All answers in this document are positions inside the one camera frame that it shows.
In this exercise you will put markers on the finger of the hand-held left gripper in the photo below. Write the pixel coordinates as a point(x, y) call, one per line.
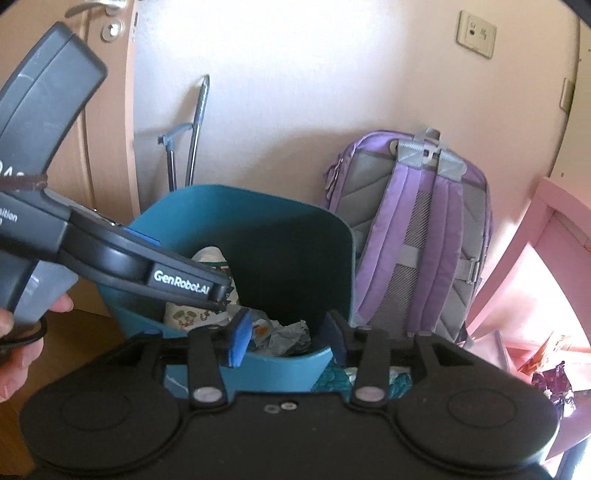
point(223, 297)

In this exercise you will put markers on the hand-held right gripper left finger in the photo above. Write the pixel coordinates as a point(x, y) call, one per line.
point(240, 341)

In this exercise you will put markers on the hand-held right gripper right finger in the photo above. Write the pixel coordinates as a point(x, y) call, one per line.
point(336, 339)

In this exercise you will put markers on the white green printed wrapper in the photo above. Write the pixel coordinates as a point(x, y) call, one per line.
point(184, 316)

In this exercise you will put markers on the pile of wrappers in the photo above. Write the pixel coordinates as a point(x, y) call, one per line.
point(288, 339)

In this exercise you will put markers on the teal bin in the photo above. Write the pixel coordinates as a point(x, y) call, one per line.
point(295, 240)

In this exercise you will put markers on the person's left hand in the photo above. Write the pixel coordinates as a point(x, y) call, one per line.
point(23, 364)

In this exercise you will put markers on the teal white zigzag blanket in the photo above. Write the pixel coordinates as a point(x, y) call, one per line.
point(334, 378)

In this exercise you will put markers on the brown band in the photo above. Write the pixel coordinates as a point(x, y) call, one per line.
point(27, 181)

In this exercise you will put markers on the wooden door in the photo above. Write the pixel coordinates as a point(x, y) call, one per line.
point(108, 138)

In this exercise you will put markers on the metal keyhole plate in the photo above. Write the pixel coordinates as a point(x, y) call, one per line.
point(113, 30)

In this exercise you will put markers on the purple grey backpack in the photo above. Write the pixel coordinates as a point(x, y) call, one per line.
point(415, 221)

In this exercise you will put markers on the orange wrapper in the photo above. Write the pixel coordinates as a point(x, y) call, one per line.
point(547, 353)

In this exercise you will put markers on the purple foil wrapper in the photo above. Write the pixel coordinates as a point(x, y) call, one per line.
point(551, 387)

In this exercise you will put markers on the pink chair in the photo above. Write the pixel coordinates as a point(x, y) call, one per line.
point(549, 196)

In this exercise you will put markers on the metal cabinet hinge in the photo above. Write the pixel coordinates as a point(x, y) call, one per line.
point(567, 94)

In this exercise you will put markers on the light wooden cabinet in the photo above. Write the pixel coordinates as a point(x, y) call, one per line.
point(581, 92)

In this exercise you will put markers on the white wall socket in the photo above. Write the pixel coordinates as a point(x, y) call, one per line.
point(476, 33)

